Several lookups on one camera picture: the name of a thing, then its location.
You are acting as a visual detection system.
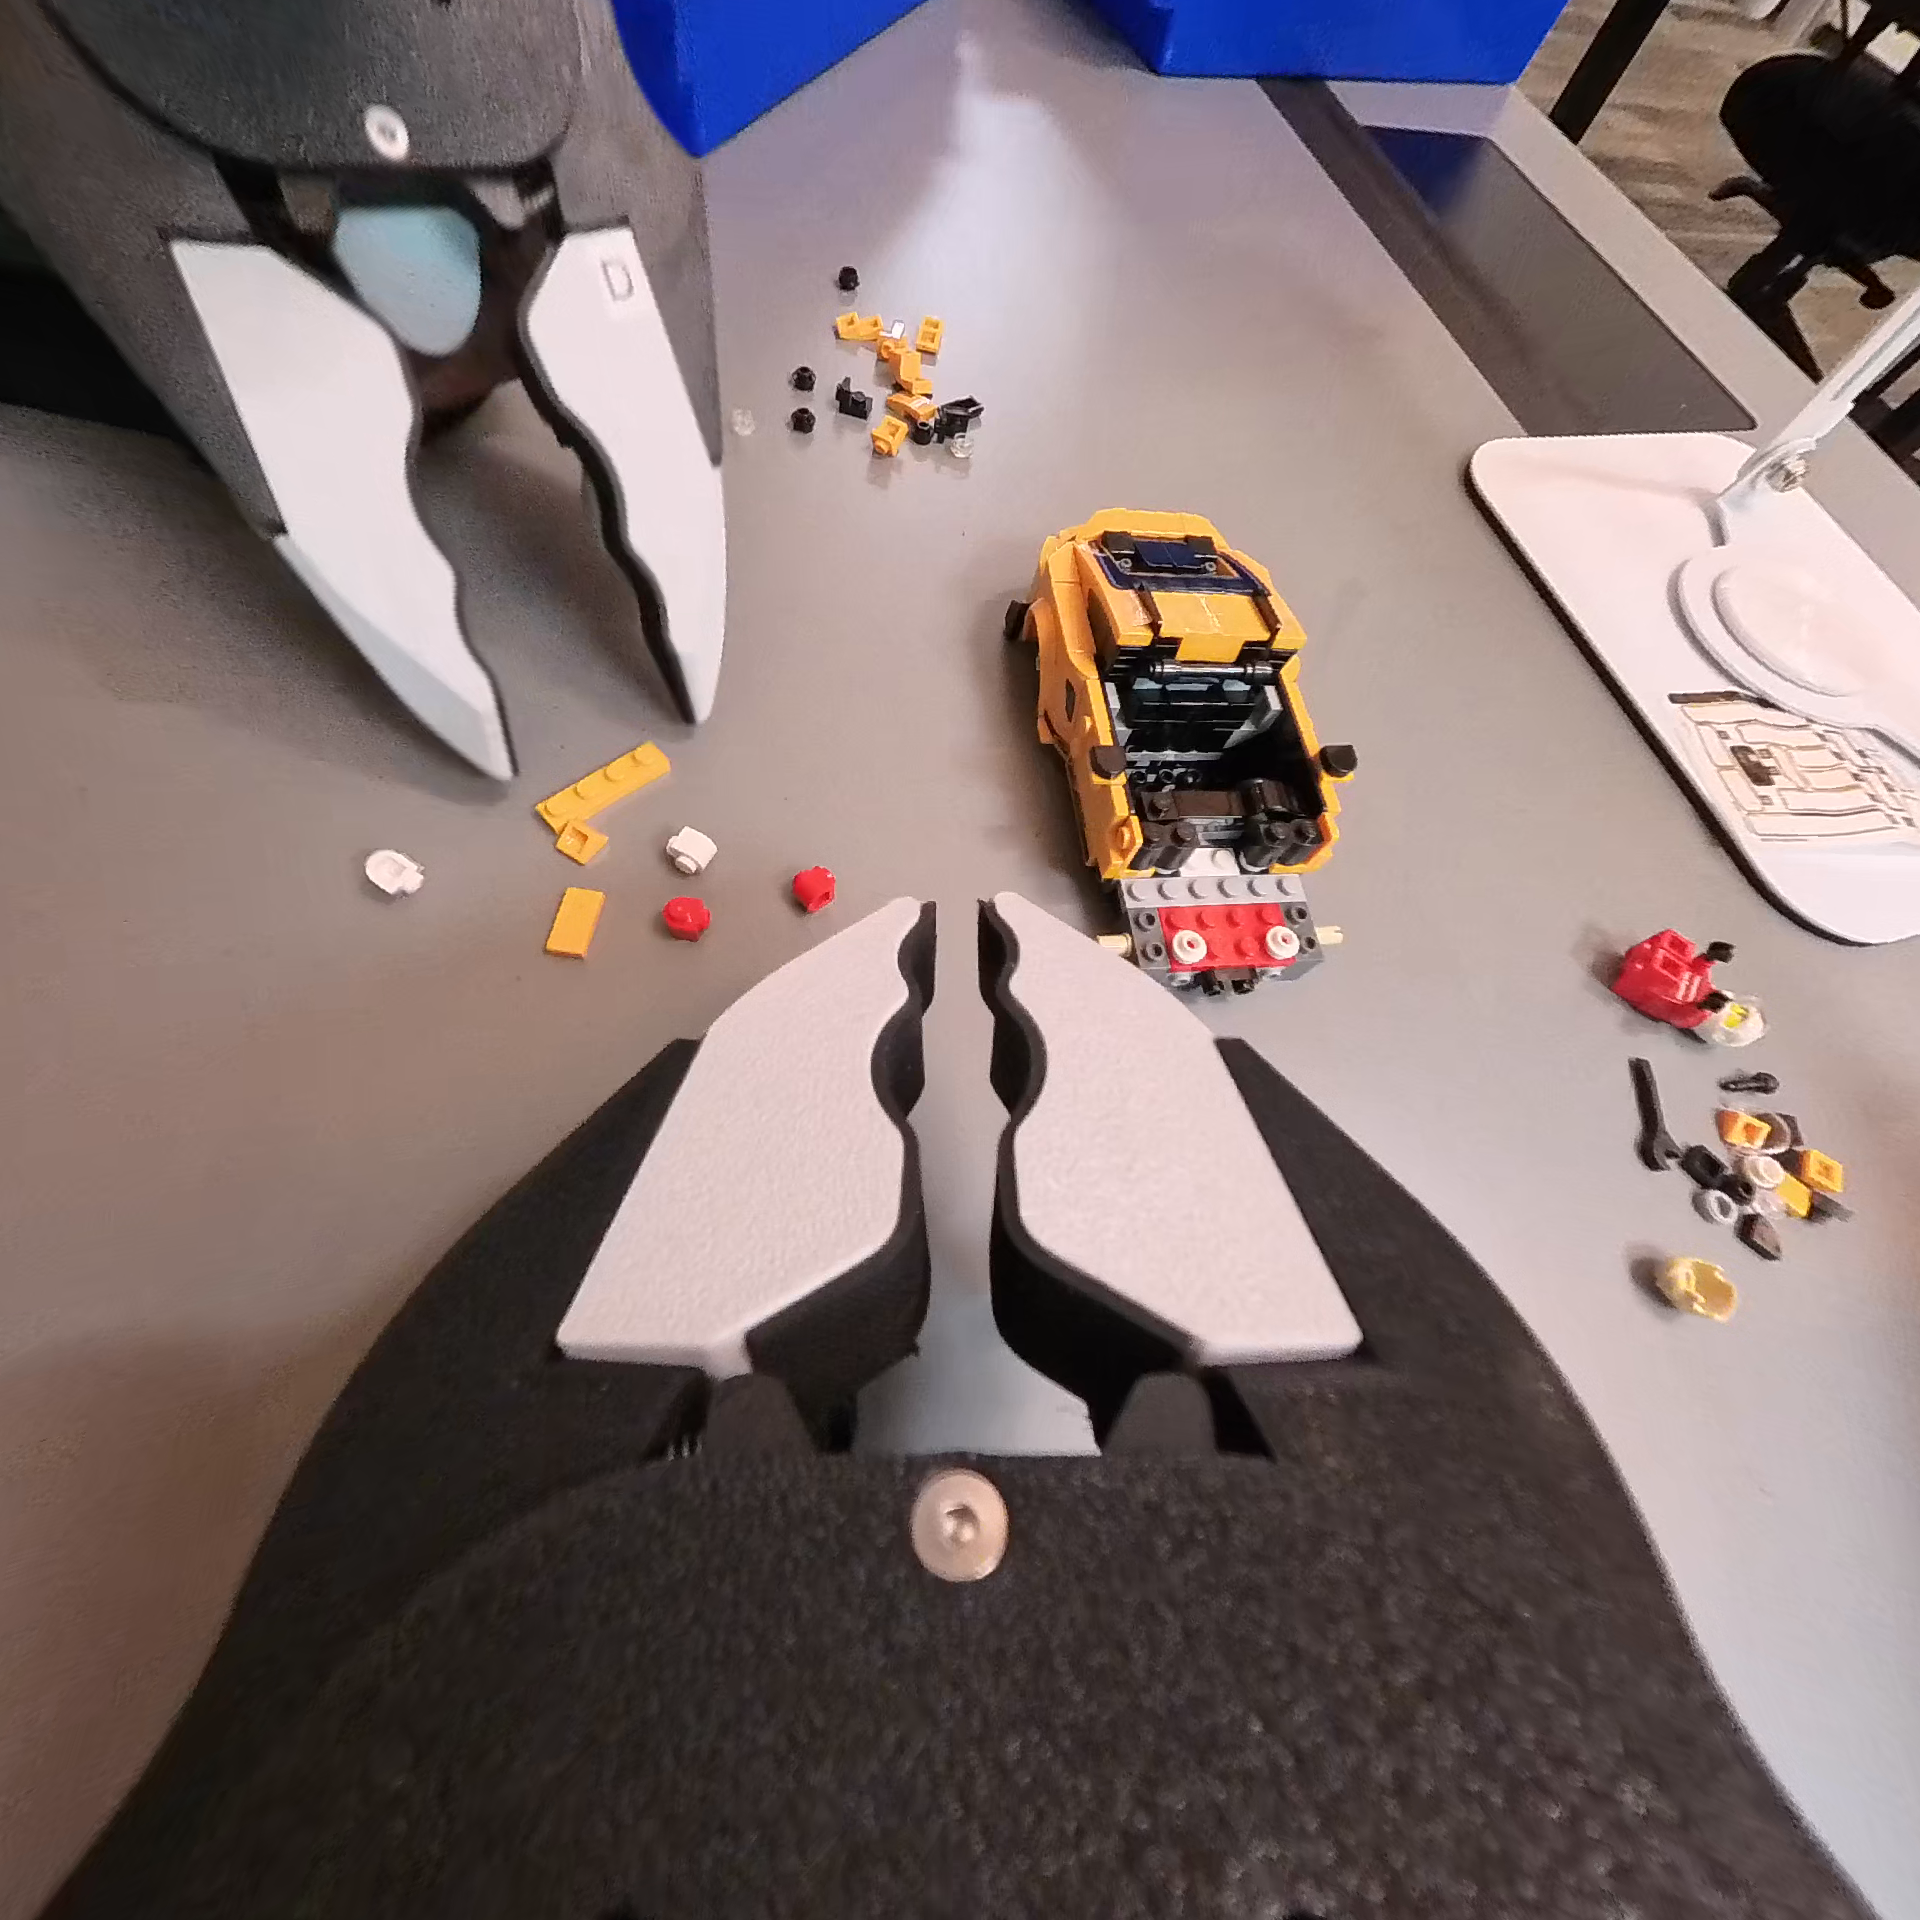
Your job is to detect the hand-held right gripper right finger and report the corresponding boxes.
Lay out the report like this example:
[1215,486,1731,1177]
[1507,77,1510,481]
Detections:
[978,892,1366,1450]

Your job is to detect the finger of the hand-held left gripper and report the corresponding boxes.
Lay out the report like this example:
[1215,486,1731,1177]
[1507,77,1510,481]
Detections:
[514,222,733,729]
[166,232,522,785]

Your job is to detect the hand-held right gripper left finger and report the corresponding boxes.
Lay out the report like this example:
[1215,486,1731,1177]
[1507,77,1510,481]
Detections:
[556,896,942,1442]

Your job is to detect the orange lego plate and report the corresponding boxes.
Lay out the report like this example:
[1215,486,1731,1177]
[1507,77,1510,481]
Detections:
[535,741,674,868]

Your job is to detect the orange black lego piece pile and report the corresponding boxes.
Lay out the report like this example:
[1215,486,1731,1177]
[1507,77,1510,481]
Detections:
[730,264,993,461]

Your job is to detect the yellow lego car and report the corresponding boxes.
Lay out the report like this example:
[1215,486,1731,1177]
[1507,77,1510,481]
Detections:
[1002,507,1361,1004]

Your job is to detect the red black lego piece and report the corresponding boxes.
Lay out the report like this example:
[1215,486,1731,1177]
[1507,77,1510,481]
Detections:
[1613,929,1771,1046]

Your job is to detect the grey black lego piece pile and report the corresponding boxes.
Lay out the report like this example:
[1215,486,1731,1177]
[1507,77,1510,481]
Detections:
[1678,1067,1857,1265]

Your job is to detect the printed sticker sheet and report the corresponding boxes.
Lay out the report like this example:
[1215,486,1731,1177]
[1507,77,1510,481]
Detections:
[1668,688,1920,836]

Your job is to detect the white book stand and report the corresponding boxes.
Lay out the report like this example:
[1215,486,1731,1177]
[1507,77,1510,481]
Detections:
[1468,286,1920,947]

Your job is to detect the black table leg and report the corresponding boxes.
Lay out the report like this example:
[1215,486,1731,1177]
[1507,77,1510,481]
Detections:
[1545,0,1673,145]

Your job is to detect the black office chair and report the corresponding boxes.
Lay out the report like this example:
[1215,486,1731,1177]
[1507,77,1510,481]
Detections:
[1710,52,1920,350]

